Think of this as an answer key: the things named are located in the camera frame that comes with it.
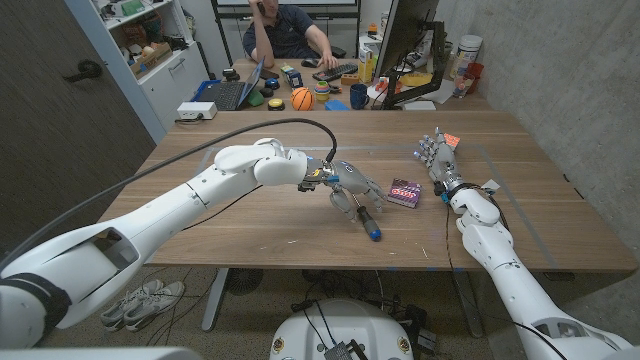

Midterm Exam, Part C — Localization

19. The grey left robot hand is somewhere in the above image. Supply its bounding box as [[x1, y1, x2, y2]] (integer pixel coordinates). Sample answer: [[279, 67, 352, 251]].
[[298, 158, 389, 224]]

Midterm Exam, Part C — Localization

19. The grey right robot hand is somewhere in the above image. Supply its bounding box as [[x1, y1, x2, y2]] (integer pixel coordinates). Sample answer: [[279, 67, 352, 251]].
[[413, 127, 467, 196]]

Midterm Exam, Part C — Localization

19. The purple case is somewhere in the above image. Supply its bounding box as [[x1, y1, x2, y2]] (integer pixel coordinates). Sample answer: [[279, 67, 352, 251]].
[[387, 177, 424, 210]]

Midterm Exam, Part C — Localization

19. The clear drinking glass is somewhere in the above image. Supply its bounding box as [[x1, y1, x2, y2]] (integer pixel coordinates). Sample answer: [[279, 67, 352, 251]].
[[452, 73, 474, 99]]

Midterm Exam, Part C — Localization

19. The dark blue mug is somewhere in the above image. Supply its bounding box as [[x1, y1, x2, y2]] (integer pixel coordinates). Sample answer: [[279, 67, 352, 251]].
[[349, 82, 371, 111]]

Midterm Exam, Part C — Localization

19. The yellow bowl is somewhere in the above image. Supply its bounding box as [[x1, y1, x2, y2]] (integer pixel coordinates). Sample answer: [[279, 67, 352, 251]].
[[398, 72, 434, 88]]

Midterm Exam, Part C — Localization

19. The red cup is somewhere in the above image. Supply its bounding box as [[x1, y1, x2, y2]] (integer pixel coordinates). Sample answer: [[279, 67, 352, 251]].
[[464, 62, 485, 95]]

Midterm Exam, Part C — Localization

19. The small orange basketball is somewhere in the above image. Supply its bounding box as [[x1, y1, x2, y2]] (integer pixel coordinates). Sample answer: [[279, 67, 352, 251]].
[[290, 87, 316, 112]]

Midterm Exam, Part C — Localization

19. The black keyboard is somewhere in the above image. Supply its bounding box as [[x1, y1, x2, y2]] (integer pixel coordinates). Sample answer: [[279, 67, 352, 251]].
[[312, 62, 360, 83]]

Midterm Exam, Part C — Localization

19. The white canister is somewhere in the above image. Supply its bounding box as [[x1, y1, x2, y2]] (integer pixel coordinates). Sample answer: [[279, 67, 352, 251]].
[[452, 34, 484, 79]]

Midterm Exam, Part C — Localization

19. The yellow carton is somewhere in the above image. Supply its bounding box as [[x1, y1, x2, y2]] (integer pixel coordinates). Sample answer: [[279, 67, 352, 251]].
[[357, 46, 376, 84]]

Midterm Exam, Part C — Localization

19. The blue toy box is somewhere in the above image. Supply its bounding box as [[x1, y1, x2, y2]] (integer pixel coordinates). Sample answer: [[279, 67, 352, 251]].
[[279, 63, 305, 90]]

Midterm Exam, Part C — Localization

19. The black computer monitor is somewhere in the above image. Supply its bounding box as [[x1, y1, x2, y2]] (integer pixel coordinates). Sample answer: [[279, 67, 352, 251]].
[[374, 0, 441, 79]]

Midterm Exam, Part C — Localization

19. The grey table leg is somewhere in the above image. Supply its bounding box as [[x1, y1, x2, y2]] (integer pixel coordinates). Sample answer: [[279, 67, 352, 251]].
[[201, 268, 230, 332], [452, 269, 485, 339]]

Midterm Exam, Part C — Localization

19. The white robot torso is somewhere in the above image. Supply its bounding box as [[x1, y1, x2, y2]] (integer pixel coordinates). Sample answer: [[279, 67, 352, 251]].
[[268, 298, 415, 360]]

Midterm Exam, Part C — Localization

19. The black round floor fan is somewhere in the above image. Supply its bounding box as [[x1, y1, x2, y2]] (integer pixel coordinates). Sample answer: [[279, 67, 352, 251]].
[[226, 268, 265, 296]]

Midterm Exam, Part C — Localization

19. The open dark laptop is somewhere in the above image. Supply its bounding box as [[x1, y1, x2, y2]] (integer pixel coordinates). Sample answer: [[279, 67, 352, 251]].
[[197, 57, 266, 112]]

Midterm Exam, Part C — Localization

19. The person in dark polo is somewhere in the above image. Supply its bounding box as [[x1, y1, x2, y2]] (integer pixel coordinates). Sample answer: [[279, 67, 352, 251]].
[[242, 0, 340, 70]]

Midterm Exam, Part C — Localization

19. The white power box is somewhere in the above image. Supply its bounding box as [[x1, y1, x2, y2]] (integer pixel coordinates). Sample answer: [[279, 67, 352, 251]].
[[176, 101, 219, 121]]

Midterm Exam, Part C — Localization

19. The white shelf cabinet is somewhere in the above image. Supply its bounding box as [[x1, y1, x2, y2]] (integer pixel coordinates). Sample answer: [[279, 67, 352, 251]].
[[64, 0, 210, 144]]

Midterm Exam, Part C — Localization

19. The grey sneaker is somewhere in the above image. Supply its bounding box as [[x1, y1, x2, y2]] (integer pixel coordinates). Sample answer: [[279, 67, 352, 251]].
[[123, 280, 186, 334], [99, 278, 164, 332]]

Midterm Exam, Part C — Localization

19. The cardboard box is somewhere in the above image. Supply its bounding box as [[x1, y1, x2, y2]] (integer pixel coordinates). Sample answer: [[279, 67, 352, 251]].
[[128, 42, 174, 80]]

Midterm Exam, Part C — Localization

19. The screwdriver with black blue handle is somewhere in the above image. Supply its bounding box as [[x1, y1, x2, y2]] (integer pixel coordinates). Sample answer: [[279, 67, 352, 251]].
[[352, 193, 383, 243]]

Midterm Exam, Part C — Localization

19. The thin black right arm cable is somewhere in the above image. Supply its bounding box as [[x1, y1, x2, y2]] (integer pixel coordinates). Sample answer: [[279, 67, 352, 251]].
[[442, 194, 569, 360]]

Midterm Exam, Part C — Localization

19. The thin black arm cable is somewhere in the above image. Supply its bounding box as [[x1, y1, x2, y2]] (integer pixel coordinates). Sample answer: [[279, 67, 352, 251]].
[[442, 194, 569, 360], [182, 184, 265, 232]]

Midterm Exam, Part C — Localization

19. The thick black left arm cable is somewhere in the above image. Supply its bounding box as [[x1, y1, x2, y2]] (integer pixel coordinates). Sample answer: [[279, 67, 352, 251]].
[[0, 117, 339, 271]]

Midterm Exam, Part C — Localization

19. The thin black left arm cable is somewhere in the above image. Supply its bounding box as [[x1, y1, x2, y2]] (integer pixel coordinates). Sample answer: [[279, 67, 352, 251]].
[[182, 184, 265, 232]]

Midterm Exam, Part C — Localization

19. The black door handle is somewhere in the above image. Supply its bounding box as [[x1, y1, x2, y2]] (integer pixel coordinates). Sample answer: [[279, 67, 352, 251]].
[[62, 59, 104, 84]]

